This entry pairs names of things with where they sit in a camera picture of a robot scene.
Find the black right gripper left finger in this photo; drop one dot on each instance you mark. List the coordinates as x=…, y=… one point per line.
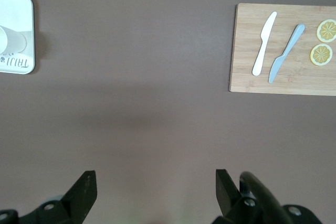
x=81, y=195

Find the cream tray with bear print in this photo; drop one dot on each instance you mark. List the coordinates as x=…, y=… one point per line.
x=15, y=6

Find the yellow lemon slice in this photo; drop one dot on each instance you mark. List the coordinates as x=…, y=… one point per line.
x=326, y=30
x=321, y=54

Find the bamboo cutting board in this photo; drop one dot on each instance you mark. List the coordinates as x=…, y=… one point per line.
x=246, y=51

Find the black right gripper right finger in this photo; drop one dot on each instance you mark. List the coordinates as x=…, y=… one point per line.
x=227, y=195

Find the white IKEA cup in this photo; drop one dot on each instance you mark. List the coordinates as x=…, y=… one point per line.
x=13, y=41

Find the grey plastic knife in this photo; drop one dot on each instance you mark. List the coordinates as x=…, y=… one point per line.
x=284, y=53

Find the white plastic knife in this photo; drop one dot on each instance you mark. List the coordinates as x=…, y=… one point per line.
x=263, y=43

